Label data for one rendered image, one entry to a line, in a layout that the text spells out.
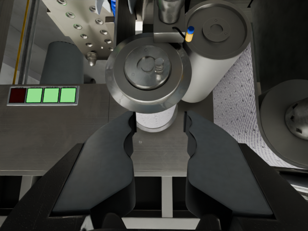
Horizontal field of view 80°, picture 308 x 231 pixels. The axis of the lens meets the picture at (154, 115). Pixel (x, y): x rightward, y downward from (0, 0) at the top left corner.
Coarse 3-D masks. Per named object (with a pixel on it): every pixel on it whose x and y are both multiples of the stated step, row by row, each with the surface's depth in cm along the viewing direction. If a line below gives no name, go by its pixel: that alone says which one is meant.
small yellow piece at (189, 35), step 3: (174, 27) 28; (177, 27) 27; (189, 27) 24; (192, 27) 24; (177, 30) 27; (180, 30) 27; (189, 30) 24; (192, 30) 24; (180, 33) 27; (189, 33) 24; (192, 33) 24; (183, 36) 26; (186, 36) 25; (189, 36) 25; (186, 39) 26; (189, 39) 25
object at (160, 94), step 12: (132, 48) 31; (168, 48) 31; (120, 60) 31; (180, 60) 30; (120, 72) 30; (180, 72) 30; (120, 84) 30; (168, 84) 30; (132, 96) 29; (144, 96) 29; (156, 96) 29; (168, 96) 30
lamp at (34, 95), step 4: (28, 88) 66; (32, 88) 66; (36, 88) 66; (40, 88) 65; (28, 92) 65; (32, 92) 65; (36, 92) 65; (40, 92) 65; (28, 96) 65; (32, 96) 65; (36, 96) 65; (40, 96) 65; (28, 100) 65; (32, 100) 65; (36, 100) 65; (40, 100) 65
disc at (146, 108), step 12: (132, 36) 33; (144, 36) 33; (120, 48) 32; (180, 48) 32; (108, 60) 32; (108, 72) 32; (108, 84) 31; (180, 84) 31; (120, 96) 31; (180, 96) 30; (132, 108) 30; (144, 108) 30; (156, 108) 30; (168, 108) 30
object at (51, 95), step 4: (48, 88) 65; (52, 88) 65; (56, 88) 65; (44, 92) 65; (48, 92) 65; (52, 92) 65; (56, 92) 65; (44, 96) 65; (48, 96) 65; (52, 96) 65; (56, 96) 65; (44, 100) 64; (48, 100) 64; (52, 100) 64; (56, 100) 64
